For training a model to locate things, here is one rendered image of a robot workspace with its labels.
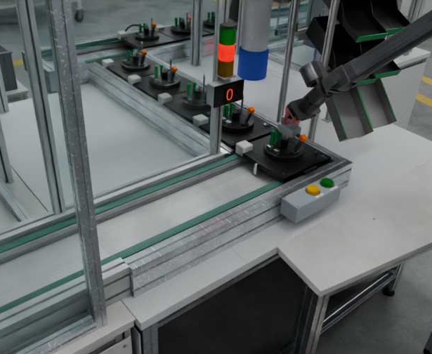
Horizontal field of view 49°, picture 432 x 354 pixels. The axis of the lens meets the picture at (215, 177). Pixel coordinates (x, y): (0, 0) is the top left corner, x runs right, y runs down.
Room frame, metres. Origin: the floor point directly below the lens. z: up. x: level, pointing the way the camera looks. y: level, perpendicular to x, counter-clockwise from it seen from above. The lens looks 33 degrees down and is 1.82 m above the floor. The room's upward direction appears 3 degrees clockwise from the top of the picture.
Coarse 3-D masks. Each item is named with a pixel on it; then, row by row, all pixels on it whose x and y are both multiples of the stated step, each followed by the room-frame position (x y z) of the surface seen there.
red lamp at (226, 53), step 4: (220, 44) 1.42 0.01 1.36; (220, 48) 1.42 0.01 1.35; (224, 48) 1.41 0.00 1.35; (228, 48) 1.41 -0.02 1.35; (232, 48) 1.41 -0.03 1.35; (220, 52) 1.42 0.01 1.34; (224, 52) 1.41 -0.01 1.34; (228, 52) 1.41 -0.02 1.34; (232, 52) 1.42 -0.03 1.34; (220, 56) 1.42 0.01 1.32; (224, 56) 1.41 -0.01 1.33; (228, 56) 1.41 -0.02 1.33; (232, 56) 1.42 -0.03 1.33; (224, 60) 1.41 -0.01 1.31; (228, 60) 1.41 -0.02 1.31; (232, 60) 1.42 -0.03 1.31
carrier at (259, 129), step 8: (232, 104) 1.70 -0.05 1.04; (224, 112) 1.68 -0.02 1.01; (232, 112) 1.70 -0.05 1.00; (240, 112) 1.72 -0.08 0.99; (224, 120) 1.64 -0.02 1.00; (232, 120) 1.66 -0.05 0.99; (240, 120) 1.66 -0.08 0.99; (256, 120) 1.71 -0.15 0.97; (224, 128) 1.61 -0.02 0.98; (232, 128) 1.59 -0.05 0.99; (240, 128) 1.60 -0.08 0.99; (248, 128) 1.61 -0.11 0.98; (256, 128) 1.64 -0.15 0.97; (264, 128) 1.65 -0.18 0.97; (272, 128) 1.65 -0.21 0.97; (224, 136) 1.56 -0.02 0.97; (232, 136) 1.56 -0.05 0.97; (240, 136) 1.57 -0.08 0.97; (248, 136) 1.57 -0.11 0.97; (256, 136) 1.57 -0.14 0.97; (264, 136) 1.60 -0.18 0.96; (232, 144) 1.51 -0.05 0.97
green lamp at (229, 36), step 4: (220, 28) 1.42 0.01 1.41; (224, 28) 1.41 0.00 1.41; (220, 32) 1.42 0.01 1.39; (224, 32) 1.41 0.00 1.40; (228, 32) 1.41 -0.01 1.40; (232, 32) 1.41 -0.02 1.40; (220, 36) 1.42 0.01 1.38; (224, 36) 1.41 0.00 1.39; (228, 36) 1.41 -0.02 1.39; (232, 36) 1.41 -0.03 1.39; (220, 40) 1.42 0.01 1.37; (224, 40) 1.41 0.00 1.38; (228, 40) 1.41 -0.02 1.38; (232, 40) 1.41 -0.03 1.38; (224, 44) 1.41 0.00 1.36; (228, 44) 1.41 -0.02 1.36; (232, 44) 1.41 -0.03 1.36
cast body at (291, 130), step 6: (282, 120) 1.46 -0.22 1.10; (288, 120) 1.44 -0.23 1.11; (282, 126) 1.46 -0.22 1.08; (288, 126) 1.44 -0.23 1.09; (294, 126) 1.45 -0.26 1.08; (300, 126) 1.45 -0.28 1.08; (282, 132) 1.46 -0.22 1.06; (288, 132) 1.44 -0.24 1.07; (294, 132) 1.43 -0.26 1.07; (300, 132) 1.45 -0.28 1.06
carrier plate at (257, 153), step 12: (252, 144) 1.51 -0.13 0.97; (252, 156) 1.43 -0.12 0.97; (264, 156) 1.43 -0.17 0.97; (312, 156) 1.45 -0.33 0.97; (324, 156) 1.46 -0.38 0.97; (264, 168) 1.37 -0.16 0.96; (276, 168) 1.36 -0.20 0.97; (288, 168) 1.36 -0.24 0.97; (300, 168) 1.37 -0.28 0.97; (288, 180) 1.32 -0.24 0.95
